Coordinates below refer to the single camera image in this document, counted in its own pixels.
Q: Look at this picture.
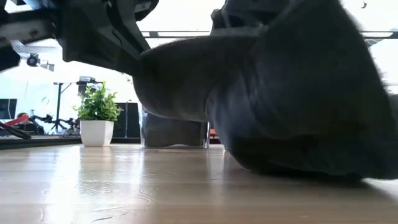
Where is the green plant in white pot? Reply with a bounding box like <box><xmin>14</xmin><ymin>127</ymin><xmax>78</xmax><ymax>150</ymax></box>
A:
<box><xmin>72</xmin><ymin>82</ymin><xmax>124</xmax><ymax>147</ymax></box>

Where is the black tripod stand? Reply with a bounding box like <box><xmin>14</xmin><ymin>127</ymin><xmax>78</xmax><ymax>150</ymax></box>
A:
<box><xmin>51</xmin><ymin>81</ymin><xmax>78</xmax><ymax>134</ymax></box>

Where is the black ceiling camera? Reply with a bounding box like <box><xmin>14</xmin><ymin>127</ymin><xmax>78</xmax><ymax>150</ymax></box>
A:
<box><xmin>25</xmin><ymin>52</ymin><xmax>41</xmax><ymax>68</ymax></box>

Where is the dark computer monitor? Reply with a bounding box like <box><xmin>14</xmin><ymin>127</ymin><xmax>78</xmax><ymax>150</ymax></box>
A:
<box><xmin>0</xmin><ymin>98</ymin><xmax>18</xmax><ymax>121</ymax></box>

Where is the black camera on stand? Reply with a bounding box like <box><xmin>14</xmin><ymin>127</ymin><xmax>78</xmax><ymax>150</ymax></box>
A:
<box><xmin>76</xmin><ymin>75</ymin><xmax>98</xmax><ymax>96</ymax></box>

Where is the black aluminium table frame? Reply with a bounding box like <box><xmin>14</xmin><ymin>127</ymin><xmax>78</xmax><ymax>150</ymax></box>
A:
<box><xmin>0</xmin><ymin>134</ymin><xmax>141</xmax><ymax>151</ymax></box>

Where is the dark grey wool cap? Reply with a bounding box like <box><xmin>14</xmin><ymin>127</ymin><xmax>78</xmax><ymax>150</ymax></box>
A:
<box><xmin>132</xmin><ymin>0</ymin><xmax>398</xmax><ymax>183</ymax></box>

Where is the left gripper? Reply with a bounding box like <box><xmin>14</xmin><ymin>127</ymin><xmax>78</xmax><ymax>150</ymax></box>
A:
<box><xmin>58</xmin><ymin>0</ymin><xmax>153</xmax><ymax>77</ymax></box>

